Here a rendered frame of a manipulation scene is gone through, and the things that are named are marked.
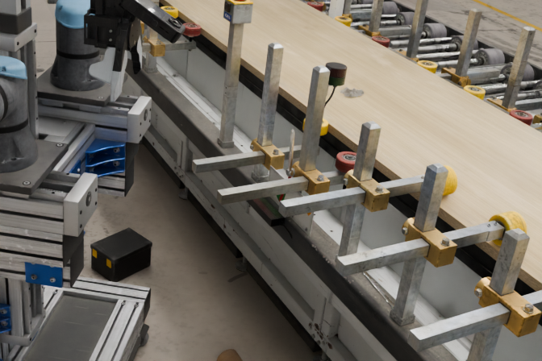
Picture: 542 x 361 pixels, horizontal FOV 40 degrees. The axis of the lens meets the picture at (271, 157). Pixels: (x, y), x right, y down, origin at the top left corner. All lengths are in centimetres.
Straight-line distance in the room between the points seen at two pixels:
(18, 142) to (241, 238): 158
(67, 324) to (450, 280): 124
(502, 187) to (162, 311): 140
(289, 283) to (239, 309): 25
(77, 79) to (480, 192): 115
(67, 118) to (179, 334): 104
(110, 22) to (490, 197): 122
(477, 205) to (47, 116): 121
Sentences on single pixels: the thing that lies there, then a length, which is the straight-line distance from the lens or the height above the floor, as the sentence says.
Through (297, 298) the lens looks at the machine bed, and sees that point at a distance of 279.
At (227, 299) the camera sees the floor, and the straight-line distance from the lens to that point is 301.
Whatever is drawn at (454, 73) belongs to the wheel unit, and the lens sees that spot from 319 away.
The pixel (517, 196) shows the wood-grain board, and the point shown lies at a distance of 217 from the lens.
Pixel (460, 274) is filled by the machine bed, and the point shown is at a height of 77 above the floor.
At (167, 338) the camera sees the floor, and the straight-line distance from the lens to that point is 281.
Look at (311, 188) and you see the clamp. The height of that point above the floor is 85.
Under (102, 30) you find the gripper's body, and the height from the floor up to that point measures 143.
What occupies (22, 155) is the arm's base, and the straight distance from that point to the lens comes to 168.
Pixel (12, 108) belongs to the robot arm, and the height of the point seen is 118.
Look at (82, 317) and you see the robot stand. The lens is 258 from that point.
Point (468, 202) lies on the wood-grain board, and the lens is 206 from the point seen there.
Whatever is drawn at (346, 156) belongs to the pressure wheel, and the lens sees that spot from 217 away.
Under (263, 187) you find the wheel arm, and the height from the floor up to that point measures 86.
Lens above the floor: 184
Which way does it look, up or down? 26 degrees down
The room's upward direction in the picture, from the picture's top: 7 degrees clockwise
